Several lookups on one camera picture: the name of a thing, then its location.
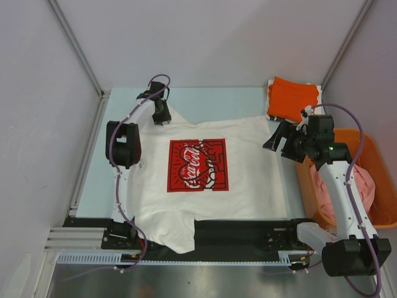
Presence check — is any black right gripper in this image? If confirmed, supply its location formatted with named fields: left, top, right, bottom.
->
left=263, top=120, right=315, bottom=163

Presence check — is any white t-shirt red graphic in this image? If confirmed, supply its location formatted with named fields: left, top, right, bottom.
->
left=128, top=116, right=287, bottom=254

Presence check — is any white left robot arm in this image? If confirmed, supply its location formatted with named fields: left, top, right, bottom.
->
left=105, top=79, right=171, bottom=248

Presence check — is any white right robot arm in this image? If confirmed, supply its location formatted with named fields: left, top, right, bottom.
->
left=263, top=115, right=391, bottom=277

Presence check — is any folded orange t-shirt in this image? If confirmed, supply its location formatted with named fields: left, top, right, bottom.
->
left=267, top=76, right=320, bottom=124

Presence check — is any pink t-shirt in bin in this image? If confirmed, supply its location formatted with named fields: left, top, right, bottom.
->
left=310, top=165, right=375, bottom=223

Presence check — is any orange plastic bin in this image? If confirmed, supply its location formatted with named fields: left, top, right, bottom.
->
left=295, top=134, right=396, bottom=233

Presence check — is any white slotted cable duct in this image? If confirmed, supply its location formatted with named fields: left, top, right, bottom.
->
left=57, top=251, right=309, bottom=267

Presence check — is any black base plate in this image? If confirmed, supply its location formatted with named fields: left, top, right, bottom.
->
left=63, top=217, right=314, bottom=266

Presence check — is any left corner frame post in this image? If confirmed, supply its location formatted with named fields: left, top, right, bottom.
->
left=45, top=0, right=104, bottom=98

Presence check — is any corner frame post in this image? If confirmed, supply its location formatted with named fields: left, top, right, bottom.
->
left=45, top=0, right=104, bottom=98
left=321, top=0, right=377, bottom=91

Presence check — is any aluminium frame rail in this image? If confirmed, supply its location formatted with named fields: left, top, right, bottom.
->
left=44, top=90, right=110, bottom=252

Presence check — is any right corner frame post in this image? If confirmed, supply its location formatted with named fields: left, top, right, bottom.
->
left=321, top=0, right=377, bottom=91

